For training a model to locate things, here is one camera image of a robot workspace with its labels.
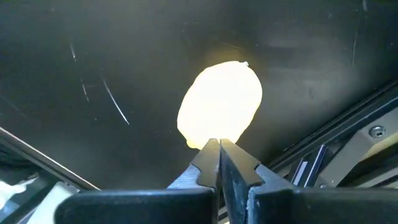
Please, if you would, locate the black aluminium table frame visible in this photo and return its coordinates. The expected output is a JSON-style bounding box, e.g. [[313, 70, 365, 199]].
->
[[269, 79, 398, 190]]

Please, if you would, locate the black table mat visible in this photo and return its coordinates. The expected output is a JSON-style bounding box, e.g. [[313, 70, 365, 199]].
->
[[0, 0, 398, 191]]

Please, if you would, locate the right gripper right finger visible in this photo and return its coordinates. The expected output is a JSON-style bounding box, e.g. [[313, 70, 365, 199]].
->
[[220, 138, 398, 224]]

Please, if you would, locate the yellow lemon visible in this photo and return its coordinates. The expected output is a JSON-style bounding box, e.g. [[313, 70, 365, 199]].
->
[[176, 60, 264, 150]]

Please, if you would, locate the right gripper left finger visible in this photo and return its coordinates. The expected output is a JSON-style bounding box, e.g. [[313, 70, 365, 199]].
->
[[54, 138, 221, 224]]

